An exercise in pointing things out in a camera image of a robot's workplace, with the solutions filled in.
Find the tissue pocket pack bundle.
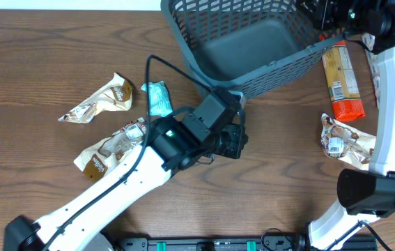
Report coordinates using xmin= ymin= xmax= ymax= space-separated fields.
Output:
xmin=362 ymin=33 xmax=380 ymax=108

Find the orange pasta package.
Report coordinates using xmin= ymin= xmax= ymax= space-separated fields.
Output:
xmin=322 ymin=40 xmax=366 ymax=122

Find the grey plastic lattice basket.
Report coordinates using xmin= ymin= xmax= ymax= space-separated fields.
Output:
xmin=160 ymin=0 xmax=343 ymax=99

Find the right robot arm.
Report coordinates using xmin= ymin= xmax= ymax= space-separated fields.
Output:
xmin=296 ymin=1 xmax=395 ymax=250

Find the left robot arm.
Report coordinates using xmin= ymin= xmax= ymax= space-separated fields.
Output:
xmin=3 ymin=89 xmax=248 ymax=250

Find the teal snack packet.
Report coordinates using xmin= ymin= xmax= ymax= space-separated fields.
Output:
xmin=141 ymin=80 xmax=173 ymax=117

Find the beige snack pouch with barcode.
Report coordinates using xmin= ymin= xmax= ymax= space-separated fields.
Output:
xmin=74 ymin=117 xmax=147 ymax=183

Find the black mounting rail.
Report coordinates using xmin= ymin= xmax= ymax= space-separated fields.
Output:
xmin=113 ymin=235 xmax=379 ymax=251

